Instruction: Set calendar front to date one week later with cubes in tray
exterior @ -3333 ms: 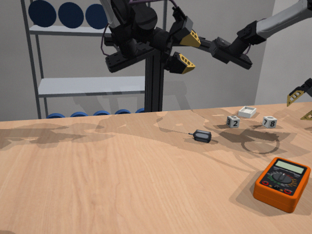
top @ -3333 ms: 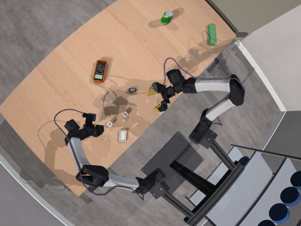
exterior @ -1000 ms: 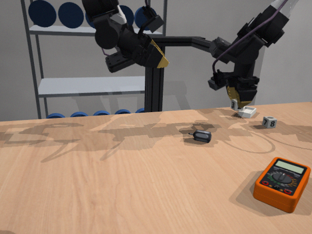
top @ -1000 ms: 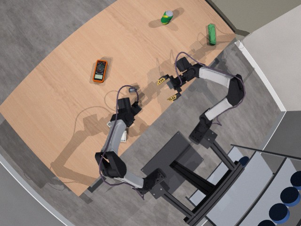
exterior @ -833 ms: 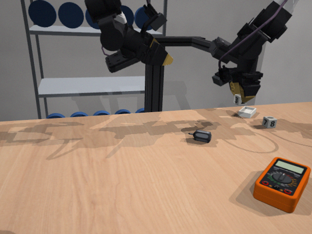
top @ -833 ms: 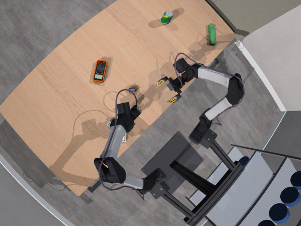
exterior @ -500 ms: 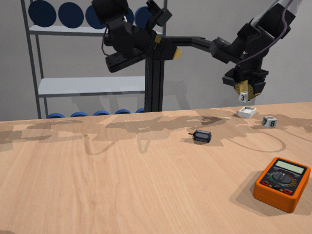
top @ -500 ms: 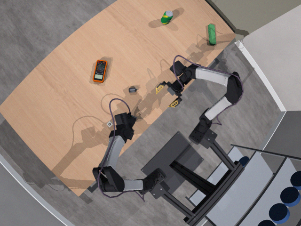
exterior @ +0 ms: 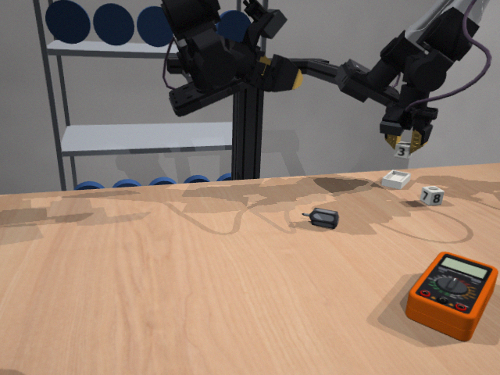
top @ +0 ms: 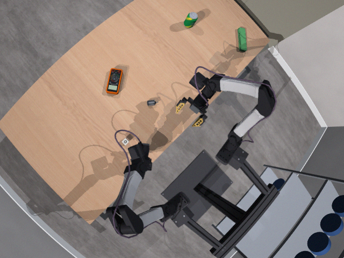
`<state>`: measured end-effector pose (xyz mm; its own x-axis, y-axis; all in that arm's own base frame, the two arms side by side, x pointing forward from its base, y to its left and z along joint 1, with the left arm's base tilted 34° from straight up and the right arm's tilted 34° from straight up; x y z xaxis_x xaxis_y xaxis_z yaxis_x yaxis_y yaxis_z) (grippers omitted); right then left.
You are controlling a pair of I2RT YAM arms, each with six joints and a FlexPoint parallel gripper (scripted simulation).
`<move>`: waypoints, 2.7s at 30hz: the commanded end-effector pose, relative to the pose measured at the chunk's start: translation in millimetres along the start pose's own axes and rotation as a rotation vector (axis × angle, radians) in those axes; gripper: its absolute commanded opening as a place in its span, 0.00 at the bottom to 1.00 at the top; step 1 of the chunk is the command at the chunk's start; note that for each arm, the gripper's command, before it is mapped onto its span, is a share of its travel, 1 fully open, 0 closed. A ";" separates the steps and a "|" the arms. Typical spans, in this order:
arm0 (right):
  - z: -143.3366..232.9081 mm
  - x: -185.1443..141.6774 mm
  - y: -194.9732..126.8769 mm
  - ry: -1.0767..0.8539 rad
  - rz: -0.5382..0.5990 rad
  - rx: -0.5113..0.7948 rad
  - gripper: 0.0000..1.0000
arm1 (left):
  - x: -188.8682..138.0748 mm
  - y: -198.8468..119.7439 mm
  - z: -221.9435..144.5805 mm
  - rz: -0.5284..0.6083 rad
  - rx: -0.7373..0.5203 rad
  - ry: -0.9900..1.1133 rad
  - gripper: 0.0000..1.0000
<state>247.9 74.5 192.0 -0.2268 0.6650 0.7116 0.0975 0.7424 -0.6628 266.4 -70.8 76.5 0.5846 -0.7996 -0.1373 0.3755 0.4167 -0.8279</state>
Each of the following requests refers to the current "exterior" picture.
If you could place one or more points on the orange digital multimeter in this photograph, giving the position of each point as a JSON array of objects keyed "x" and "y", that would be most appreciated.
[{"x": 451, "y": 295}]

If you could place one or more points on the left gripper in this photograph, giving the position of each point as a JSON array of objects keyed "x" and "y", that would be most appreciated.
[{"x": 422, "y": 128}]

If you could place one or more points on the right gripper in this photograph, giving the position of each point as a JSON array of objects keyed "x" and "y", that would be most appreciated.
[{"x": 280, "y": 73}]

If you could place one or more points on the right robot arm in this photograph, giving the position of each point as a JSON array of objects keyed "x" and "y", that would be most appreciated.
[{"x": 207, "y": 52}]

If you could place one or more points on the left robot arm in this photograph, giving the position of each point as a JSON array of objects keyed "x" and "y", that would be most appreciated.
[{"x": 445, "y": 43}]

